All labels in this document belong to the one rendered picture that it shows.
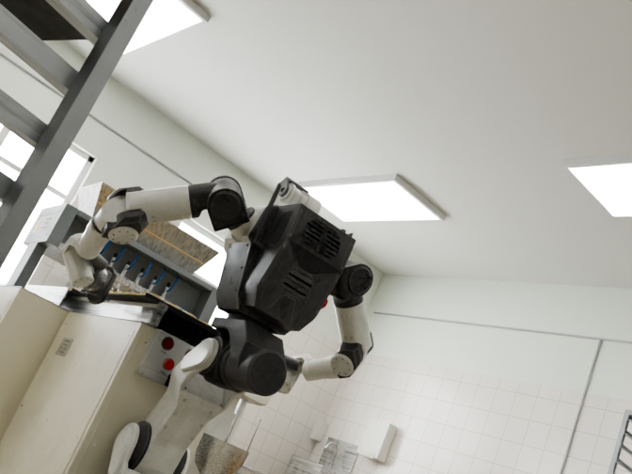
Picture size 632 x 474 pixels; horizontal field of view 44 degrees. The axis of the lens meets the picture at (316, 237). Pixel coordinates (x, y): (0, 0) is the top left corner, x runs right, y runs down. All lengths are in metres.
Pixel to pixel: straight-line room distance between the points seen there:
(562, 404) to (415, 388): 1.53
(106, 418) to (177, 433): 0.23
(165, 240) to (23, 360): 0.70
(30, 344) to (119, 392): 0.70
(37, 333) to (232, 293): 1.06
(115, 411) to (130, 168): 4.56
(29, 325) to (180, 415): 0.93
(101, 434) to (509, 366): 4.97
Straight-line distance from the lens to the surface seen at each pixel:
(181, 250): 3.16
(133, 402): 2.32
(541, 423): 6.49
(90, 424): 2.29
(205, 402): 2.15
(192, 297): 3.22
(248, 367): 1.90
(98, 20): 1.20
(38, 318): 2.93
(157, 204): 2.06
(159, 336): 2.29
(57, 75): 1.15
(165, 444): 2.20
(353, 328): 2.32
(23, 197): 1.10
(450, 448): 6.90
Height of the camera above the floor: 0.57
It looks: 17 degrees up
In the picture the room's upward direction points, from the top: 24 degrees clockwise
